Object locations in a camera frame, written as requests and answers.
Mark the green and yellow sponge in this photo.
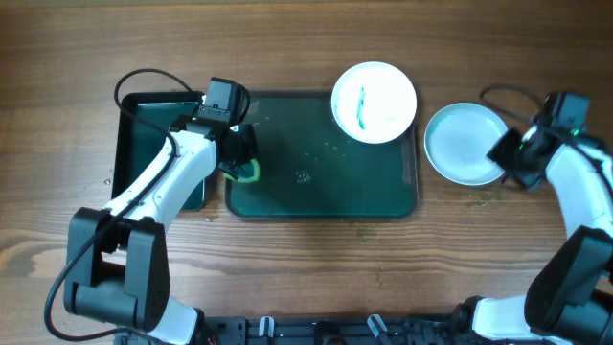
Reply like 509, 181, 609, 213
223, 158, 261, 183

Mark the white plate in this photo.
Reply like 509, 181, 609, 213
423, 103, 508, 186
330, 61, 417, 144

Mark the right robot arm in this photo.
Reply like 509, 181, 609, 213
467, 135, 612, 344

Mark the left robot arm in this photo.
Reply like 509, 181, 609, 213
55, 118, 258, 344

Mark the large dark green tray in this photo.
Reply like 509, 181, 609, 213
224, 91, 420, 220

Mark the small black sponge tray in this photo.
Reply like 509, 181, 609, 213
111, 91, 204, 198

